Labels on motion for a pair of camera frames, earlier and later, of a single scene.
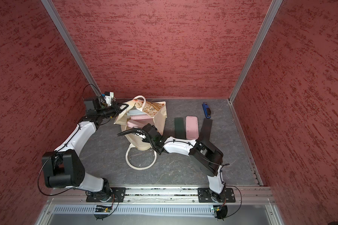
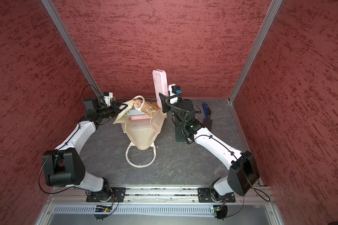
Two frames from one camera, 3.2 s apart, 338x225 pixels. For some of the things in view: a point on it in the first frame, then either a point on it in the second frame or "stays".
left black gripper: x=116 y=108 stays
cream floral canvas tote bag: x=137 y=114 stays
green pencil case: x=179 y=128 stays
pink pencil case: x=140 y=123 → x=160 y=85
